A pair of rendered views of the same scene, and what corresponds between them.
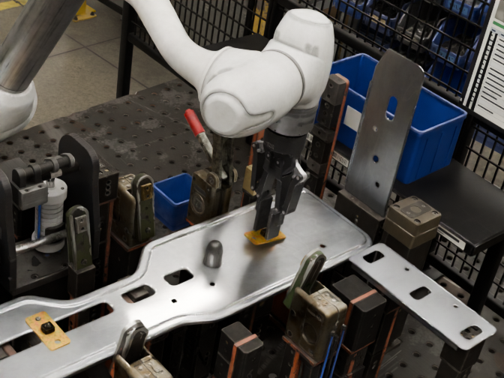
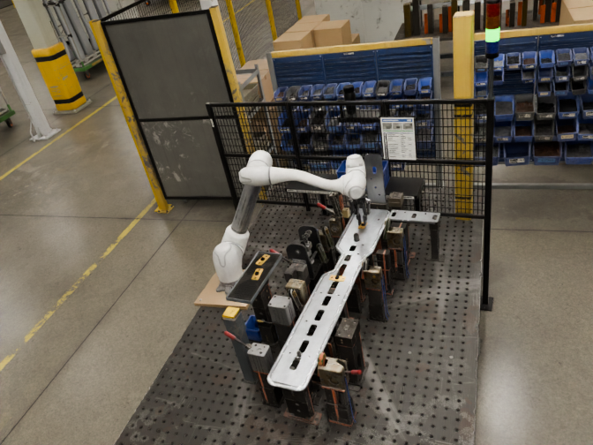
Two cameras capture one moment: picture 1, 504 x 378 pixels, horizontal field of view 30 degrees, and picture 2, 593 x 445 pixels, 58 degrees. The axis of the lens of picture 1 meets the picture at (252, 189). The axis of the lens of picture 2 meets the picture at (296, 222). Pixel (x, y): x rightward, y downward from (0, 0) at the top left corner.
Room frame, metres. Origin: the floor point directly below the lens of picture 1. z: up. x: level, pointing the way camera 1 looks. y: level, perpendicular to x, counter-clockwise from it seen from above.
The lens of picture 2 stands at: (-0.95, 0.95, 2.78)
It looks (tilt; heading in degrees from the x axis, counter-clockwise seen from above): 33 degrees down; 346
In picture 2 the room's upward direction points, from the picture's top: 12 degrees counter-clockwise
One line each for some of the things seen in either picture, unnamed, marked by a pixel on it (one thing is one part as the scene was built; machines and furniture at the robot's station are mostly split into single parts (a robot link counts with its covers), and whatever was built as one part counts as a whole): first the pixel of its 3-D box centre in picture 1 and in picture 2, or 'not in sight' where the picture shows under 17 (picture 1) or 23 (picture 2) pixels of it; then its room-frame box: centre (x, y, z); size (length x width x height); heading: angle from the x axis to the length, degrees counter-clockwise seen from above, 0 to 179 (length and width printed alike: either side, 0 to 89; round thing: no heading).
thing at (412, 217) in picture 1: (394, 278); (397, 219); (1.53, -0.32, 0.88); 0.08 x 0.08 x 0.36; 47
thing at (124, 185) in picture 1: (124, 261); (325, 258); (1.43, 0.22, 0.88); 0.11 x 0.09 x 0.37; 47
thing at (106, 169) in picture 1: (91, 255); not in sight; (1.39, 0.28, 0.91); 0.07 x 0.05 x 0.42; 47
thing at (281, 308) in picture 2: not in sight; (287, 331); (0.96, 0.63, 0.90); 0.13 x 0.10 x 0.41; 47
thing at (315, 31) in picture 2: not in sight; (322, 64); (5.86, -1.61, 0.52); 1.20 x 0.80 x 1.05; 139
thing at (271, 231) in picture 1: (274, 222); not in sight; (1.41, -0.05, 1.05); 0.03 x 0.01 x 0.07; 137
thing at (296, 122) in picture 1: (289, 112); not in sight; (1.42, -0.04, 1.28); 0.09 x 0.09 x 0.06
